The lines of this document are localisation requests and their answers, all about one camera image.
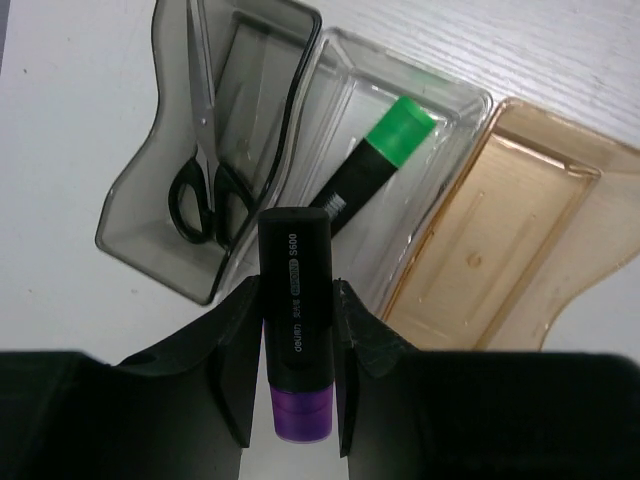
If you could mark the green cap black highlighter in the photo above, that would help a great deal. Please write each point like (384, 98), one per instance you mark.
(374, 160)

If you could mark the orange plastic container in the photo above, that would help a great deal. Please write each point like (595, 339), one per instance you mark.
(544, 209)

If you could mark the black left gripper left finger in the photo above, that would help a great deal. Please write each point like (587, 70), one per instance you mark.
(180, 409)

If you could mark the black handled scissors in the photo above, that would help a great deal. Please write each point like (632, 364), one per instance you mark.
(198, 197)

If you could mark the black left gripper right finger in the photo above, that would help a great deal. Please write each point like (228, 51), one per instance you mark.
(404, 413)

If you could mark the smoky grey plastic container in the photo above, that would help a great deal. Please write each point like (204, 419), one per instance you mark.
(230, 78)

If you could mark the purple cap black highlighter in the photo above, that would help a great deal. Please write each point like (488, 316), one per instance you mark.
(296, 302)

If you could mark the clear plastic container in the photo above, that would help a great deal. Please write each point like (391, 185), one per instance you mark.
(351, 83)

